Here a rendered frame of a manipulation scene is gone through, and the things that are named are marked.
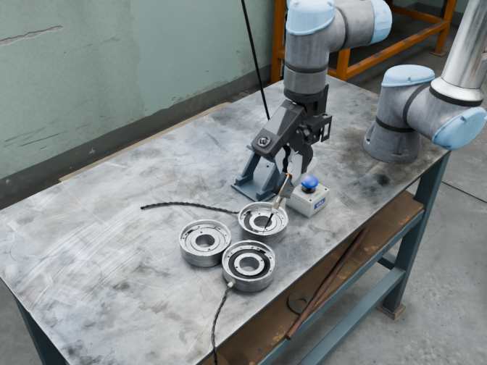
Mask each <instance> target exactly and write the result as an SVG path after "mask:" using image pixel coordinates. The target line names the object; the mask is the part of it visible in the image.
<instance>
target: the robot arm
mask: <svg viewBox="0 0 487 365"><path fill-rule="evenodd" d="M287 5H288V9H289V11H288V18H287V23H286V30H287V31H286V52H285V68H284V78H283V84H284V89H283V94H284V96H285V97H286V98H288V99H290V100H291V101H290V100H288V99H286V100H285V101H284V102H283V103H282V104H281V105H280V107H279V108H278V109H277V111H276V112H275V113H274V115H273V116H271V118H270V119H269V120H268V122H267V123H266V125H265V126H264V127H263V128H262V129H261V130H260V132H259V133H258V134H257V136H256V137H255V138H254V140H253V141H252V142H251V147H252V148H253V149H254V151H255V153H257V154H259V155H260V156H262V157H264V158H266V159H268V160H272V159H274V157H275V161H276V164H277V167H278V170H279V172H280V173H281V172H287V173H288V169H287V167H288V163H289V162H290V161H292V164H293V170H292V172H291V173H292V178H291V183H292V185H293V186H294V187H295V188H296V187H297V186H298V185H300V184H301V182H302V181H303V179H304V177H305V175H306V174H307V173H308V172H309V171H310V170H311V169H313V168H314V167H315V165H316V163H317V158H316V157H313V149H312V147H311V145H313V144H315V143H316V142H318V141H319V140H320V136H321V143H322V142H323V141H325V140H327V139H329V137H330V128H331V122H332V117H333V115H331V114H329V113H327V112H326V111H325V110H326V105H327V99H328V89H329V83H327V82H326V78H327V72H328V60H329V53H330V52H335V51H342V50H346V49H352V48H356V47H359V46H369V45H370V44H371V43H377V42H379V41H382V40H383V39H385V38H386V37H387V35H388V34H389V32H390V30H391V23H392V15H391V10H390V8H389V6H388V5H387V3H385V2H384V1H383V0H365V1H360V0H287ZM486 73H487V0H469V2H468V5H467V8H466V10H465V13H464V16H463V18H462V21H461V24H460V26H459V30H458V32H457V35H456V38H455V39H454V43H453V45H452V48H451V51H450V53H449V57H448V59H447V61H446V64H445V67H444V70H443V72H442V75H441V76H440V77H438V78H436V79H435V77H434V75H435V74H434V71H432V70H431V69H429V68H427V67H422V66H417V65H399V66H395V67H392V68H390V69H389V70H387V71H386V73H385V75H384V79H383V82H382V83H381V85H382V88H381V91H380V98H379V102H378V108H377V112H376V115H375V120H374V122H373V123H372V125H371V126H370V128H369V130H368V131H367V133H366V135H365V138H364V142H363V147H364V150H365V151H366V152H367V153H368V154H369V155H370V156H371V157H373V158H375V159H377V160H379V161H383V162H386V163H390V164H406V163H410V162H412V161H414V160H416V159H417V158H418V157H419V155H420V151H421V148H422V144H421V137H420V134H421V135H423V136H425V137H426V138H428V139H429V140H431V141H432V142H433V143H434V144H436V145H439V146H440V147H442V148H444V149H446V150H456V149H458V148H461V147H463V146H465V145H467V144H468V143H469V142H470V141H472V140H473V139H474V138H475V137H476V136H477V135H478V134H479V132H480V131H481V130H482V129H483V127H484V125H485V123H486V120H487V113H486V111H485V109H484V108H482V107H480V105H481V104H482V102H483V99H484V96H485V94H484V92H483V91H482V89H481V85H482V83H483V80H484V78H485V76H486ZM322 116H327V117H325V118H323V117H322ZM328 123H329V126H328V134H326V135H324V132H325V125H326V124H328Z"/></svg>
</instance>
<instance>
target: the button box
mask: <svg viewBox="0 0 487 365"><path fill-rule="evenodd" d="M329 193H330V189H328V188H326V187H325V186H323V185H321V184H319V183H318V186H317V187H315V188H311V189H310V190H308V189H306V188H305V187H304V186H302V185H301V184H300V185H298V186H297V187H296V188H294V191H293V193H292V194H291V197H290V198H291V199H289V198H287V199H286V205H287V206H290V207H291V208H292V209H294V210H296V211H297V212H299V213H300V214H303V215H304V216H306V217H307V218H310V217H312V216H313V215H314V214H316V213H317V212H318V211H319V210H321V209H322V208H324V207H325V206H327V205H328V199H329Z"/></svg>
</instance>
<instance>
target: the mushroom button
mask: <svg viewBox="0 0 487 365"><path fill-rule="evenodd" d="M301 185H302V186H304V187H305V188H306V189H308V190H310V189H311V188H315V187H317V186H318V179H317V178H316V177H315V176H312V175H305V177H304V179H303V181H302V182H301Z"/></svg>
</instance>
